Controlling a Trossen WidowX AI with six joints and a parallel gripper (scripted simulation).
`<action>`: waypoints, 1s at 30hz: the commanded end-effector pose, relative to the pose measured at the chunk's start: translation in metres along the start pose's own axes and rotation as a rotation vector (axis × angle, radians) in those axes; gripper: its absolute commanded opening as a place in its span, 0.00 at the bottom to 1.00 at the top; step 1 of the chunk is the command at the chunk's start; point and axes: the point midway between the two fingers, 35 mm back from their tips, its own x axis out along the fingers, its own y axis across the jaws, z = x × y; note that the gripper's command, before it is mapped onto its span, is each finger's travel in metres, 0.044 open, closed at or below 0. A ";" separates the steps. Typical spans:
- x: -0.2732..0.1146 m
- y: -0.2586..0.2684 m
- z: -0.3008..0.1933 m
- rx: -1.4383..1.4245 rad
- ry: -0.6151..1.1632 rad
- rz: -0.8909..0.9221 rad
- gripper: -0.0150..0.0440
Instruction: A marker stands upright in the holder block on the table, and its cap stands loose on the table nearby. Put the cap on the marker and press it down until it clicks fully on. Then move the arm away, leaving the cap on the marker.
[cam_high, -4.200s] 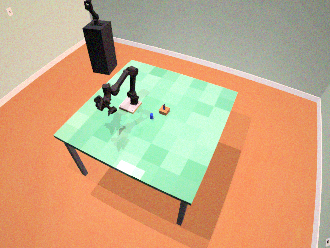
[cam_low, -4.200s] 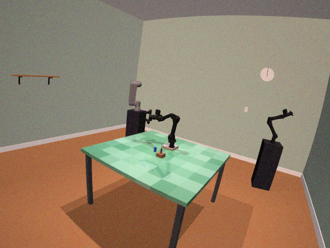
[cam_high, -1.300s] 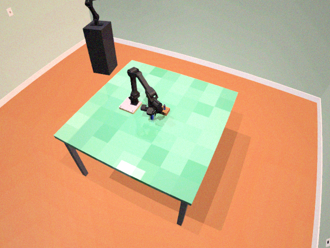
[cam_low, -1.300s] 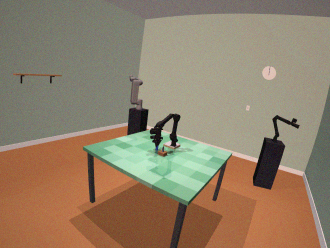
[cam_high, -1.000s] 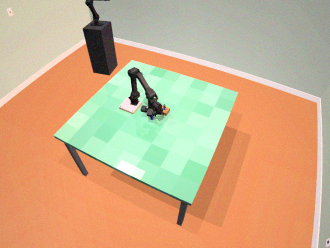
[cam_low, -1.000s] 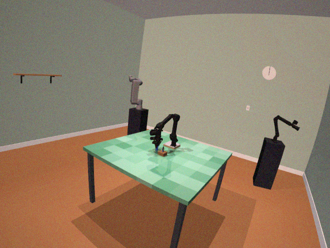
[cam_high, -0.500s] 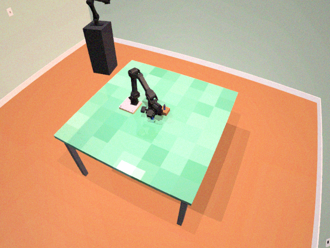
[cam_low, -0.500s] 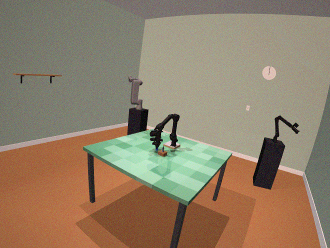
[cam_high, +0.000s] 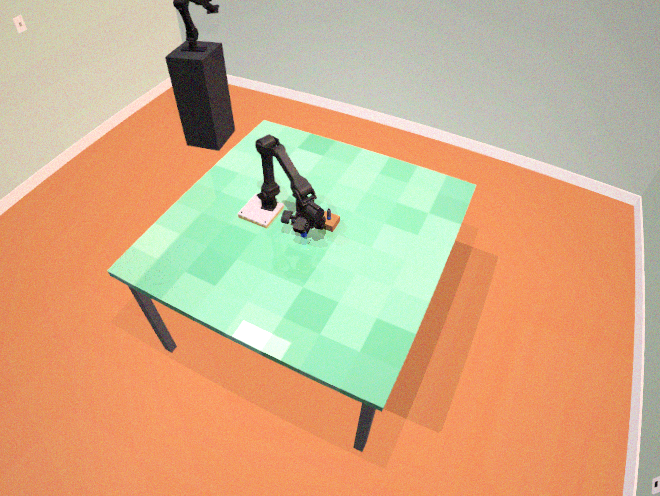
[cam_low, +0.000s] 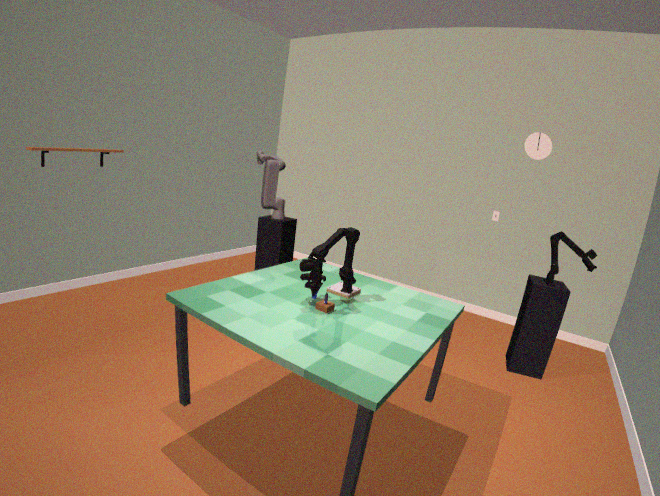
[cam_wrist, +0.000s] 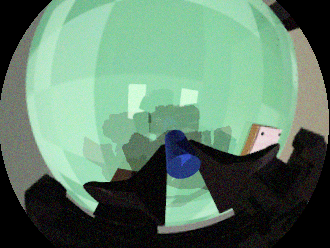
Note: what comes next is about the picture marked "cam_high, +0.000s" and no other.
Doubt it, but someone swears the orange block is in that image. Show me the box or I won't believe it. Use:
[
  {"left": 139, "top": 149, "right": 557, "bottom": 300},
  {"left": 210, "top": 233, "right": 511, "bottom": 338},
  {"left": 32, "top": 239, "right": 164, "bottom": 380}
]
[{"left": 323, "top": 211, "right": 340, "bottom": 232}]

